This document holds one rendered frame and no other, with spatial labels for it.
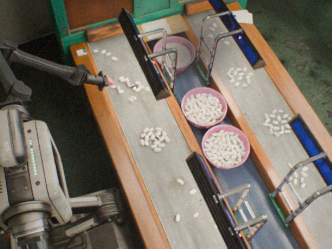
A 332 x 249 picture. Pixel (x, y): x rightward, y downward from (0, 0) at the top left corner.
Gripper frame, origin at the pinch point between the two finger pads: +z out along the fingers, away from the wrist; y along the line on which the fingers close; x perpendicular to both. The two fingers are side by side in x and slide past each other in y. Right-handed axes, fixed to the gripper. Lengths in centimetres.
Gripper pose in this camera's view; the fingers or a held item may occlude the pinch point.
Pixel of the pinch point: (113, 83)
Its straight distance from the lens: 228.5
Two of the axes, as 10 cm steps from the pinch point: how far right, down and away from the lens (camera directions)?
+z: 7.0, 0.9, 7.1
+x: -6.1, 5.9, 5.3
